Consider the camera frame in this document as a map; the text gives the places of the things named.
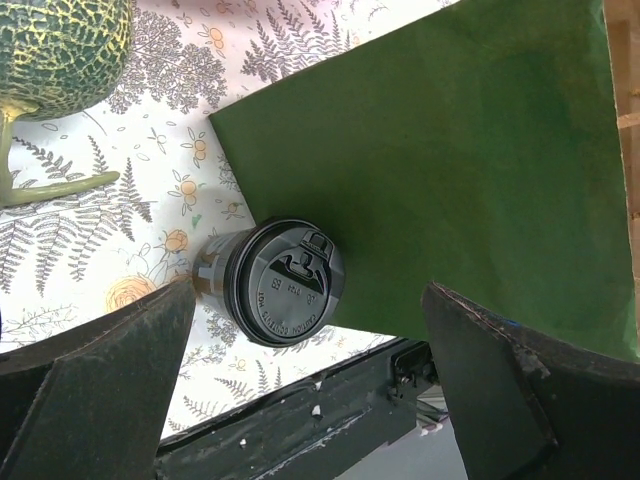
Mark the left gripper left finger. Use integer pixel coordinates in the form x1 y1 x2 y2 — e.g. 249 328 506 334
1 279 196 479

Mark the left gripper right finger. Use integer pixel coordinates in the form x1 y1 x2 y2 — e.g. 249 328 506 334
422 282 639 479

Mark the dark coffee cup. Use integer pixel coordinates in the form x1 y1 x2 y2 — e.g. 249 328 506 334
192 230 249 318

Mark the green paper bag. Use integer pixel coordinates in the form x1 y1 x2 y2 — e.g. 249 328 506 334
210 1 637 360

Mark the floral table mat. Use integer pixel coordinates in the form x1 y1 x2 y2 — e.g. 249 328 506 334
1 1 443 352

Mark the green round melon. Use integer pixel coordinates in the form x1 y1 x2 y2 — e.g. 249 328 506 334
1 0 134 207

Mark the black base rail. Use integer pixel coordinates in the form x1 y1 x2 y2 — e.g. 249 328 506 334
154 339 436 479

